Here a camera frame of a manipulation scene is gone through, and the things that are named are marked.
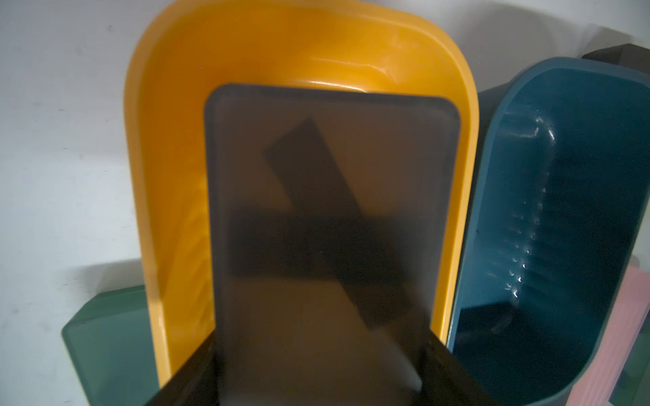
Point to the dark teal storage box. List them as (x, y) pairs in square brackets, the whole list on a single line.
[(559, 190)]

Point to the pink pencil case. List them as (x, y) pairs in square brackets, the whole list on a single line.
[(625, 322)]

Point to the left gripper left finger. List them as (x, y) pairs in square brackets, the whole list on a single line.
[(195, 383)]

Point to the green pencil case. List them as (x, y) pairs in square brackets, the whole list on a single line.
[(109, 341)]

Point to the yellow storage box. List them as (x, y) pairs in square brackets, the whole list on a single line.
[(192, 48)]

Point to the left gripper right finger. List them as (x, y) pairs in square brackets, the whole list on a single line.
[(444, 381)]

